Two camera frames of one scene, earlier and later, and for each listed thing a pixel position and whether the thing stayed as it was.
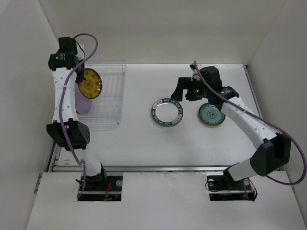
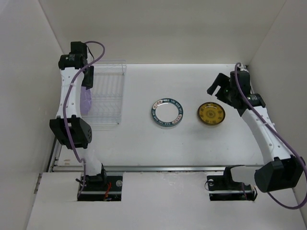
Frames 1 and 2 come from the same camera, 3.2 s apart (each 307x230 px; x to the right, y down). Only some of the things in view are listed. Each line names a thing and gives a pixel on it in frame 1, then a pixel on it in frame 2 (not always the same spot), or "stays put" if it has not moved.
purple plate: [83, 104] stays put
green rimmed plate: [167, 112] stays put
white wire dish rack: [105, 112] stays put
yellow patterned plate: [91, 87] -> [211, 113]
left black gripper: [80, 77] -> [87, 82]
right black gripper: [185, 83] -> [222, 80]
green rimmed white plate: [167, 112] stays put
